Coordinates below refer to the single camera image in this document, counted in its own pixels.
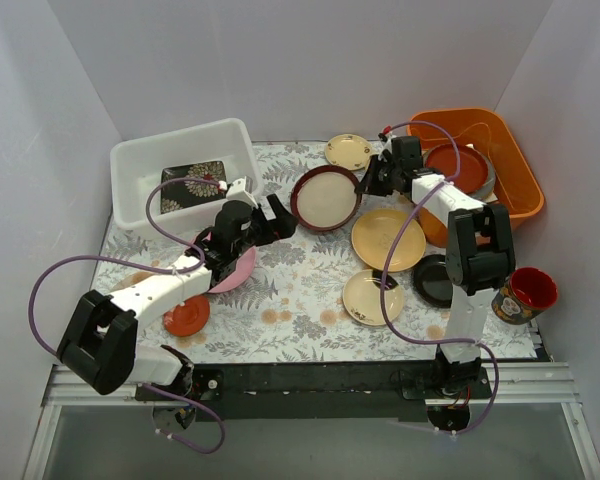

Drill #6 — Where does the floral patterned table mat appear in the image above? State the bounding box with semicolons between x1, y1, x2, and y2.
92;142;537;363

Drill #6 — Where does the small cream floral plate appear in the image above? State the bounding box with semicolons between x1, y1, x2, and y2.
324;134;374;171

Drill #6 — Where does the grey plate in orange bin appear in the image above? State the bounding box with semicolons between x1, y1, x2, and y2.
471;153;496;201

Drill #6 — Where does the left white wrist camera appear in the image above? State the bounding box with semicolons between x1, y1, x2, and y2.
218;176;258;207

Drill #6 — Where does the red black skull mug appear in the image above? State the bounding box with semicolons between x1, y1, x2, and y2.
491;267;558;325

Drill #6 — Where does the small red round plate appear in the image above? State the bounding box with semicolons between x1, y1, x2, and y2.
163;295;210;337

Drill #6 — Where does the black round plate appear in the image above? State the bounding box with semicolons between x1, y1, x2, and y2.
412;254;453;309

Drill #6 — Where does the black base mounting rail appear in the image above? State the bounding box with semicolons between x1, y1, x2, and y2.
134;359;496;426

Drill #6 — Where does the large yellow round plate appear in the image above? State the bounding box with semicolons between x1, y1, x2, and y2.
351;208;427;272

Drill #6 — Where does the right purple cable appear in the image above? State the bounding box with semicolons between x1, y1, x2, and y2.
378;121;502;436

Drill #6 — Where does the cream plate with black mark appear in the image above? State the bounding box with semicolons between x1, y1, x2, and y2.
342;269;405;327

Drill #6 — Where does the black square floral plate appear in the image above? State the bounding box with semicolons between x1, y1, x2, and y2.
160;160;226;214

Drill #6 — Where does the red plate in orange bin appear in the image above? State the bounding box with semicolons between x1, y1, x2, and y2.
424;144;488;194

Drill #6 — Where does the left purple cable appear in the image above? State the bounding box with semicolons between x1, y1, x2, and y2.
28;177;227;454

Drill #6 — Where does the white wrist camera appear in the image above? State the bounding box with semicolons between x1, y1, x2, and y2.
218;176;258;207
378;126;395;160

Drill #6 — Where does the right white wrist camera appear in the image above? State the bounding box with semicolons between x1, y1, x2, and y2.
378;126;395;160

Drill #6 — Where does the orange plastic bin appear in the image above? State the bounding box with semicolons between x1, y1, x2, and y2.
406;107;544;229

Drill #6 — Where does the white plastic bin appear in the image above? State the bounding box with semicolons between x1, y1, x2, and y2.
110;118;264;240

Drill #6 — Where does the maroon rimmed round plate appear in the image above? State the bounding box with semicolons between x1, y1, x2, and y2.
290;165;362;233

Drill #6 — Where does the pink round plate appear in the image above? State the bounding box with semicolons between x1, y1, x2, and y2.
185;227;256;293

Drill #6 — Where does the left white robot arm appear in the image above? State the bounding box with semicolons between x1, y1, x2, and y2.
56;195;298;400

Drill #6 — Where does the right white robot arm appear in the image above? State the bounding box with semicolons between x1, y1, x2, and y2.
356;129;515;398

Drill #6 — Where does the purple cable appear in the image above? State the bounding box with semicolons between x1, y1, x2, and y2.
378;121;502;436
28;177;227;454

